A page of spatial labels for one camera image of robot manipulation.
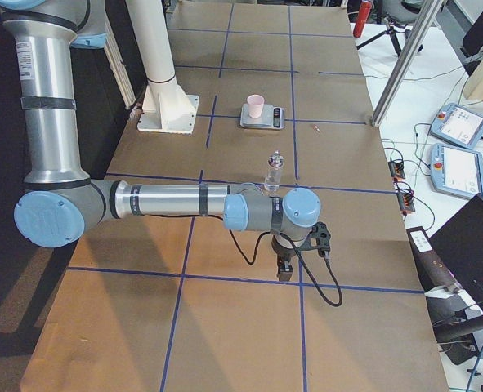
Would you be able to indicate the clear glass sauce bottle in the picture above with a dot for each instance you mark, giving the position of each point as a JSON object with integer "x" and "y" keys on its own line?
{"x": 274, "y": 172}

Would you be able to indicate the lower orange connector board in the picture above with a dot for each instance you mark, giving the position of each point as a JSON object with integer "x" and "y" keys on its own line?
{"x": 406, "y": 201}

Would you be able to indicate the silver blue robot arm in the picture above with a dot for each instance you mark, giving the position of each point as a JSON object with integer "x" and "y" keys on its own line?
{"x": 62, "y": 202}

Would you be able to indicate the white pedestal column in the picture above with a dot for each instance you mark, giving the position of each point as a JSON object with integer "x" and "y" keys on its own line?
{"x": 166, "y": 107}

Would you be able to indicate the orange connector board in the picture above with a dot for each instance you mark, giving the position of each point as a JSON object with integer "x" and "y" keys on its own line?
{"x": 397, "y": 170}
{"x": 406, "y": 201}

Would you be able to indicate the teach pendant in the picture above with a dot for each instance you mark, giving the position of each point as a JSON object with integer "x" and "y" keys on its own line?
{"x": 456, "y": 171}
{"x": 457, "y": 125}

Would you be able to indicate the upper orange connector board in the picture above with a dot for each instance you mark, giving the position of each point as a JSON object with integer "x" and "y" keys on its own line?
{"x": 397, "y": 170}

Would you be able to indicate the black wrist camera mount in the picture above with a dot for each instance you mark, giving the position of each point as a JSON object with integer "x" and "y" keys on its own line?
{"x": 318, "y": 240}

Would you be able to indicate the black brown device box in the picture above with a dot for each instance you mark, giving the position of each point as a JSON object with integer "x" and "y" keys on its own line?
{"x": 432, "y": 271}

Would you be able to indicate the black monitor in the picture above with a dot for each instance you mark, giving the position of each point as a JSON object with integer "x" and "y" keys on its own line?
{"x": 459, "y": 243}

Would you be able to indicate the white digital kitchen scale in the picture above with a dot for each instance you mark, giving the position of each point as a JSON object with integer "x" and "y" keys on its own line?
{"x": 272, "y": 117}

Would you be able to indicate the pink paper cup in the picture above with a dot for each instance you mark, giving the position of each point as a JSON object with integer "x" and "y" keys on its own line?
{"x": 255, "y": 105}

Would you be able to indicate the black tripod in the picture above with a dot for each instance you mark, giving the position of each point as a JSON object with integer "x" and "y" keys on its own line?
{"x": 392, "y": 31}

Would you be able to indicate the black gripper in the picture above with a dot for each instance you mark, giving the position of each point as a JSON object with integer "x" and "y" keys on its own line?
{"x": 283, "y": 255}

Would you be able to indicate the lower teach pendant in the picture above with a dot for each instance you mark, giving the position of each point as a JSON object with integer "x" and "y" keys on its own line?
{"x": 456, "y": 171}

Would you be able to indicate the aluminium frame post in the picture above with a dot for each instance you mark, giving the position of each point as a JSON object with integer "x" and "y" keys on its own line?
{"x": 422, "y": 24}

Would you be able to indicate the red cylinder bottle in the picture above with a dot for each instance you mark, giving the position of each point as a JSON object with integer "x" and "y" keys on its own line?
{"x": 362, "y": 17}

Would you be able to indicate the upper teach pendant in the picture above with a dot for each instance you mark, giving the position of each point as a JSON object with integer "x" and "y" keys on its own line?
{"x": 457, "y": 125}

